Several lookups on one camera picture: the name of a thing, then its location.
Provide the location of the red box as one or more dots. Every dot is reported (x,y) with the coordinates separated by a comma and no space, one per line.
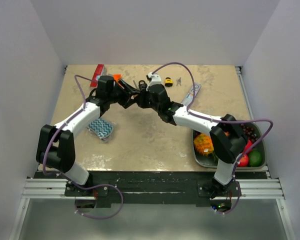
(99,71)

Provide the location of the green lime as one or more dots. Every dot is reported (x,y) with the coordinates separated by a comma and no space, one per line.
(255,158)

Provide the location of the silver toothpaste box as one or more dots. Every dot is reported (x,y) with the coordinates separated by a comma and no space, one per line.
(191,94)

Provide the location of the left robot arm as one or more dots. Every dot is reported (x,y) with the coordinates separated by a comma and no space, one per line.
(56,144)

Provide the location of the grey fruit tray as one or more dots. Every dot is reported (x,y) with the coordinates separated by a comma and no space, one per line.
(211,161)

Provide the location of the dark grapes bunch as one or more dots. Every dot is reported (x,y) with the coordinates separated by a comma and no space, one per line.
(250,130)

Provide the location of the blue zigzag pouch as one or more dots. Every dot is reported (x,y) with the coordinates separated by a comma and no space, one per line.
(102,128)

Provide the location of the black mounting base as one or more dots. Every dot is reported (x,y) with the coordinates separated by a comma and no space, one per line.
(148,187)

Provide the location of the red apple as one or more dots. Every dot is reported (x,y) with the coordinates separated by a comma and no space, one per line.
(244,161)
(248,145)

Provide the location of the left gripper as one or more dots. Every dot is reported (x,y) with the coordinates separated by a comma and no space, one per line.
(127,101)

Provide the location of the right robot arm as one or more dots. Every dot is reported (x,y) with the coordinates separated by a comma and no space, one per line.
(228,139)

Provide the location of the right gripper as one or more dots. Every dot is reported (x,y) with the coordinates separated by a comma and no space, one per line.
(141,99)

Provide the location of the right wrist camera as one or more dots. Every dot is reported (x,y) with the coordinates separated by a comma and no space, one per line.
(154,79)

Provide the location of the yellow padlock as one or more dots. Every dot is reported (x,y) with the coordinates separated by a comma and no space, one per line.
(168,82)

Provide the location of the black padlock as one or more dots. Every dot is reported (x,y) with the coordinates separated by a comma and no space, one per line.
(142,85)

